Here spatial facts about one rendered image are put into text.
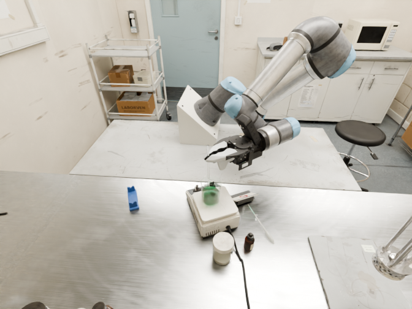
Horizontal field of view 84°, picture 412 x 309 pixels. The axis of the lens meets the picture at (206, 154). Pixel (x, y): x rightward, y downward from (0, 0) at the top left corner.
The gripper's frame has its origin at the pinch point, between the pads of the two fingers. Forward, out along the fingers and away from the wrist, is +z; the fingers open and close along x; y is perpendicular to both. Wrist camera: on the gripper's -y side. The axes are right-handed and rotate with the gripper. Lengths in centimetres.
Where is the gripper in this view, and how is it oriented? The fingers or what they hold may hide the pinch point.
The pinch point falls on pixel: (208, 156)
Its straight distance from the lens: 64.5
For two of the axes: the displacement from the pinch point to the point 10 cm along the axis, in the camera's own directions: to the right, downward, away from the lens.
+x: -5.3, -5.1, 6.7
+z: -8.5, 3.4, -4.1
